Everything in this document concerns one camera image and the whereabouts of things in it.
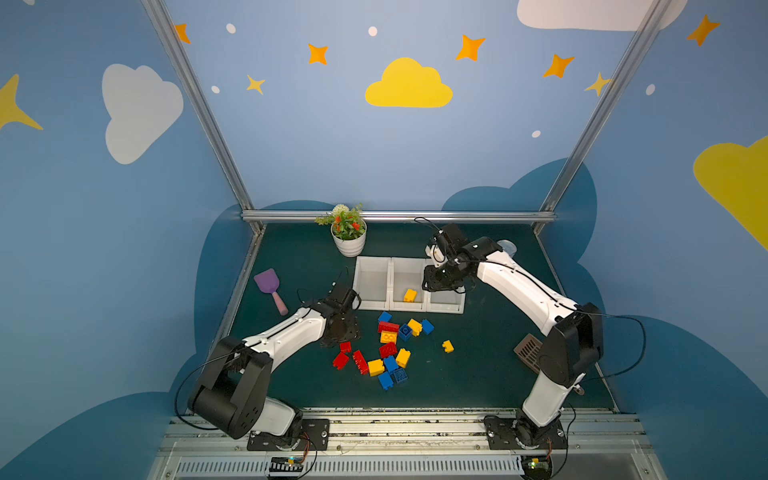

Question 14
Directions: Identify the yellow lego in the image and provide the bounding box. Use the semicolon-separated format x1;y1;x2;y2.
403;289;418;303

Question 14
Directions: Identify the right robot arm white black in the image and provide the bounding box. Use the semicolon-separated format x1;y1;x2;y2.
422;224;604;433

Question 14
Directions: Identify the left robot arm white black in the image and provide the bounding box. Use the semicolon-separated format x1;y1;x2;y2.
187;284;361;445

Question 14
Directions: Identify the white left bin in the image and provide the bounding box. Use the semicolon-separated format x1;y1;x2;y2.
353;256;391;311

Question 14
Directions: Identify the white bin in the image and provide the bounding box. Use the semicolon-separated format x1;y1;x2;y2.
391;257;426;312
353;256;391;311
422;262;465;314

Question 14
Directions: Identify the white right bin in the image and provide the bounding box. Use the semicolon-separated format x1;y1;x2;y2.
422;262;465;314

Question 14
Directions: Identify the white middle bin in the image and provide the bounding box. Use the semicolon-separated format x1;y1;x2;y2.
391;257;426;312

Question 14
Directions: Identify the yellow lego brick stacked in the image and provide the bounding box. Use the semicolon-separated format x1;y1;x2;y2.
380;331;398;344

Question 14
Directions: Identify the potted plant white pot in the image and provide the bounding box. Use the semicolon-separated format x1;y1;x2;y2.
315;204;367;258

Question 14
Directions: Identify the yellow lego brick bottom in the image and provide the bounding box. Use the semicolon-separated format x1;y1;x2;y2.
367;359;386;377

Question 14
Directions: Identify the purple toy spatula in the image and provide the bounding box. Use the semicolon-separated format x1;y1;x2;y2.
253;268;289;316

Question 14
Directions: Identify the blue lego brick bottom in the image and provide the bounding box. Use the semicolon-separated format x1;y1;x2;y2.
377;373;394;391

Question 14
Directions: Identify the blue textured lego brick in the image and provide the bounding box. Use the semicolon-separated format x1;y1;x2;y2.
391;368;408;384

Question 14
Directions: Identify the brown slotted spatula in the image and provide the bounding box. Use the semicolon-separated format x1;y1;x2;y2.
514;334;543;374

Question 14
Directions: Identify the left circuit board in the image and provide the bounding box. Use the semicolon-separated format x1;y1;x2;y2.
266;456;305;478

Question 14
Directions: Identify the circuit board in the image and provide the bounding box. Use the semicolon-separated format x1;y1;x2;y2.
266;456;305;478
521;456;553;480

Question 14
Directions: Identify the right circuit board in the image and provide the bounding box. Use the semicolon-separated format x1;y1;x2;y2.
521;456;553;480

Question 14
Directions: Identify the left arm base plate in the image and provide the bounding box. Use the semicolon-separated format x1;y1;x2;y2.
247;418;330;452

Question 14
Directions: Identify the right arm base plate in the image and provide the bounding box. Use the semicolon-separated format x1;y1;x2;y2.
483;415;567;450

